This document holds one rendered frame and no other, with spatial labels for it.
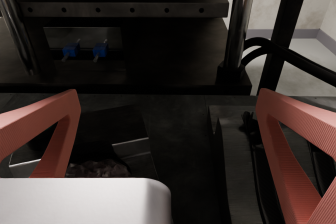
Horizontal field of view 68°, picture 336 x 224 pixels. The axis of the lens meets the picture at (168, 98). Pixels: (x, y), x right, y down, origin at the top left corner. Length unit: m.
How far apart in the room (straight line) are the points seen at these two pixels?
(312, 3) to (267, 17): 0.51
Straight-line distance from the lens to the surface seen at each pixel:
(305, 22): 3.55
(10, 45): 1.38
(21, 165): 0.54
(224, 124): 0.51
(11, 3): 0.98
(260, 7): 3.27
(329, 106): 0.90
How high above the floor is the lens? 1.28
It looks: 37 degrees down
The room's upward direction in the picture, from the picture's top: straight up
